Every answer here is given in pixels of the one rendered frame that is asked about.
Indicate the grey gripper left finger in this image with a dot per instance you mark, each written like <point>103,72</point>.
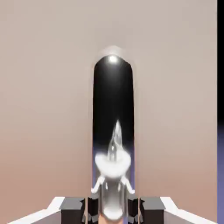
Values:
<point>71,210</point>

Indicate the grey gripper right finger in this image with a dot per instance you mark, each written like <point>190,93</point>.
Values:
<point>152,210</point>

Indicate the tan cabinet door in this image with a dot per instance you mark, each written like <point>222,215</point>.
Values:
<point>43,87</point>

